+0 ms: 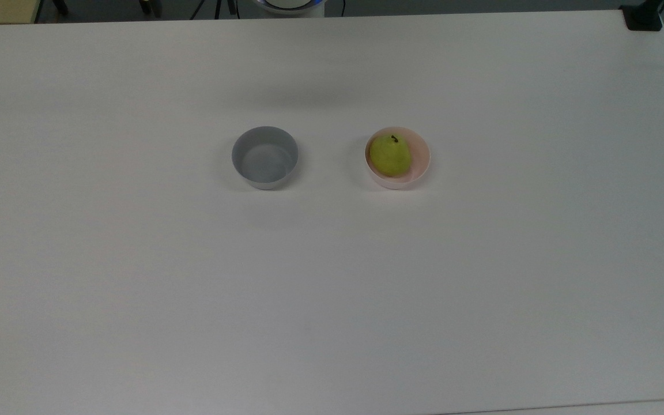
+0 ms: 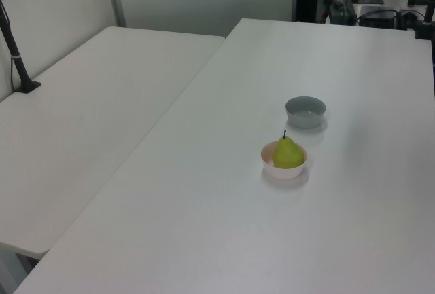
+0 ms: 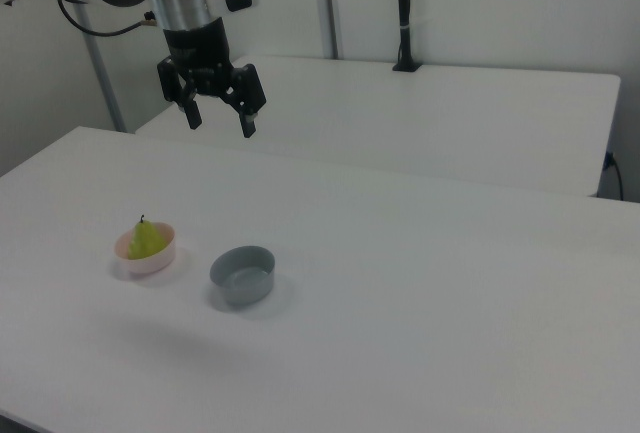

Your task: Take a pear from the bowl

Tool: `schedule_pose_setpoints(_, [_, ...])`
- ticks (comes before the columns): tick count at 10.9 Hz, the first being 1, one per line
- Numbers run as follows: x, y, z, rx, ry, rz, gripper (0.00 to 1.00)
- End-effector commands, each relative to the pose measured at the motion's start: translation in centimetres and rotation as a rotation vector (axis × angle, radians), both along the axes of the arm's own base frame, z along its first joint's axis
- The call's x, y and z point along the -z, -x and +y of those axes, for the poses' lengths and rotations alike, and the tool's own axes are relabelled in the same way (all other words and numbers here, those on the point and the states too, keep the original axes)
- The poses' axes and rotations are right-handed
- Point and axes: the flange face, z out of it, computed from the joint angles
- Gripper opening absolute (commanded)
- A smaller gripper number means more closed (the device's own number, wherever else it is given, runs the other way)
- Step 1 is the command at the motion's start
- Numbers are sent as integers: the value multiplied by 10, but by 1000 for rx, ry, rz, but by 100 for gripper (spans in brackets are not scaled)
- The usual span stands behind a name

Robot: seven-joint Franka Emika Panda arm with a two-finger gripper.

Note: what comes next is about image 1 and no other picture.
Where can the green pear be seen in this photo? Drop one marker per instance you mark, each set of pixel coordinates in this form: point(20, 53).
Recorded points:
point(389, 158)

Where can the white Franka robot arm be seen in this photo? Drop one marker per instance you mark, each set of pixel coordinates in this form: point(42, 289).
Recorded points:
point(289, 6)

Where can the grey bowl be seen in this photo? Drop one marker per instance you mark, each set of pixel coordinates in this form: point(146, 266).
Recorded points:
point(264, 160)

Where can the pink bowl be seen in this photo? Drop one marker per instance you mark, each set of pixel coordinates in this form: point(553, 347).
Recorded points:
point(422, 158)

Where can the black tripod legs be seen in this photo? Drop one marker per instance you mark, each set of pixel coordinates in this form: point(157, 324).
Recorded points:
point(217, 7)

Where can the dark chair leg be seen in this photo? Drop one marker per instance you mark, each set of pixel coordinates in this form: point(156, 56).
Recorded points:
point(150, 6)
point(60, 6)

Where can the black table clamp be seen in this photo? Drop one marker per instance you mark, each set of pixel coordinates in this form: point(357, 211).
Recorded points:
point(642, 20)

